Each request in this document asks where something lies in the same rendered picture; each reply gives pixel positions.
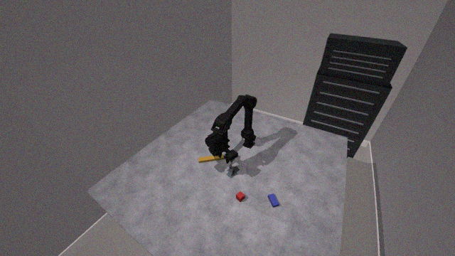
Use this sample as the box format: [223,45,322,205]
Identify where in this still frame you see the yellow bar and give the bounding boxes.
[198,154,224,163]

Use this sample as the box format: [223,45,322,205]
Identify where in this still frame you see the red block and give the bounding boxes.
[236,191,245,202]

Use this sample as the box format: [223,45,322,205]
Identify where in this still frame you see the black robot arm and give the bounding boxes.
[205,95,257,156]

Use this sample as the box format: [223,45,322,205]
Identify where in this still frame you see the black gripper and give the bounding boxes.
[218,138,238,164]

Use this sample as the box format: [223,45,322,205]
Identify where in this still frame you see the blue rectangular block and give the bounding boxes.
[268,193,279,208]

